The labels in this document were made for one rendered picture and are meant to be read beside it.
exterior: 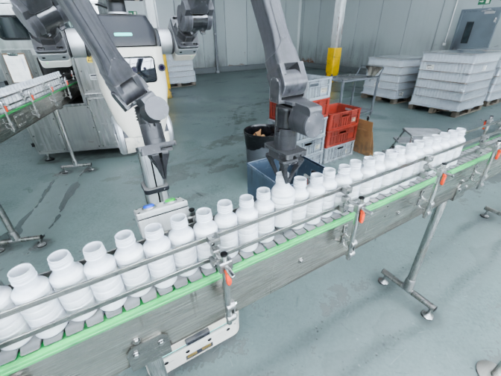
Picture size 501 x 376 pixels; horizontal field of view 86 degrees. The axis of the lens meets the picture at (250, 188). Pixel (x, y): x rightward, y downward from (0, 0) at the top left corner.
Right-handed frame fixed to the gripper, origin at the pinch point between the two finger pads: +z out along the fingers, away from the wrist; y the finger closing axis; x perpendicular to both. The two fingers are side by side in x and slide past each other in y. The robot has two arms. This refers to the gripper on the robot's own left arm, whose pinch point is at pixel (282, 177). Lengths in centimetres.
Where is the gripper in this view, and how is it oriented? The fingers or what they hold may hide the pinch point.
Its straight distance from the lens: 75.2
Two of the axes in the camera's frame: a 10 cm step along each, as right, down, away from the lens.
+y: -5.1, -4.3, 7.5
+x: -8.6, 2.6, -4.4
